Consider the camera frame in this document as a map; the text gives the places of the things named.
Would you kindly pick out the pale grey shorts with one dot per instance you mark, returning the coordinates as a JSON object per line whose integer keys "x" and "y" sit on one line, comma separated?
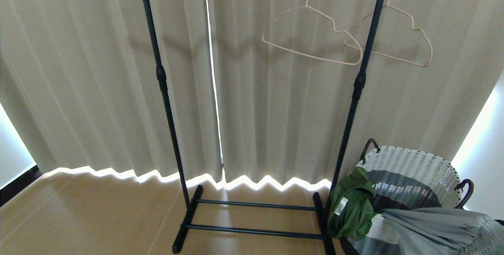
{"x": 433, "y": 227}

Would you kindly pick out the white laundry basket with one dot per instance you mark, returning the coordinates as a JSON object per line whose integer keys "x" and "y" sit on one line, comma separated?
{"x": 413, "y": 164}

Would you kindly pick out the green garment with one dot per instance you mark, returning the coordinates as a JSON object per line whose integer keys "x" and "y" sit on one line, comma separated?
{"x": 350, "y": 207}

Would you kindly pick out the beige curtain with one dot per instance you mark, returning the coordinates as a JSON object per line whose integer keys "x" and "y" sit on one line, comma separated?
{"x": 98, "y": 89}

